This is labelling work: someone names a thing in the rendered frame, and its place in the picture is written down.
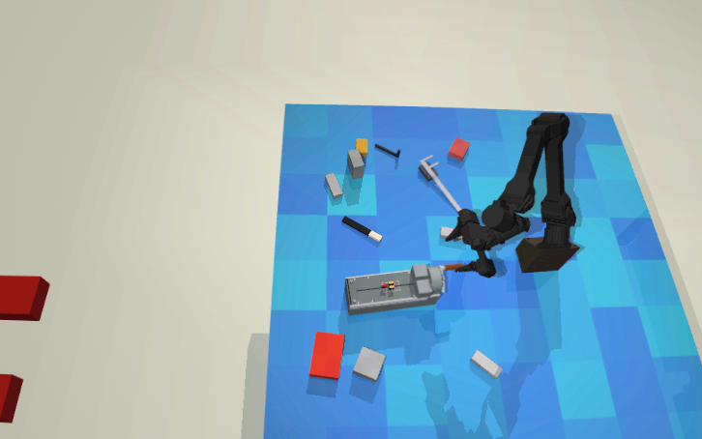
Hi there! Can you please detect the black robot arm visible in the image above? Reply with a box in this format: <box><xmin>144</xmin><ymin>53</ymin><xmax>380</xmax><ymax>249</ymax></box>
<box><xmin>460</xmin><ymin>113</ymin><xmax>576</xmax><ymax>251</ymax></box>

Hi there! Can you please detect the orange-brown rectangular block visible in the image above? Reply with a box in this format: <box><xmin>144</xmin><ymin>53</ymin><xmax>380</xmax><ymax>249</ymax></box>
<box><xmin>356</xmin><ymin>138</ymin><xmax>367</xmax><ymax>157</ymax></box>

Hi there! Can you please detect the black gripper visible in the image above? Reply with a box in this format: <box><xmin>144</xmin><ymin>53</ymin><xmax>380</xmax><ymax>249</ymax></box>
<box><xmin>446</xmin><ymin>208</ymin><xmax>505</xmax><ymax>278</ymax></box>

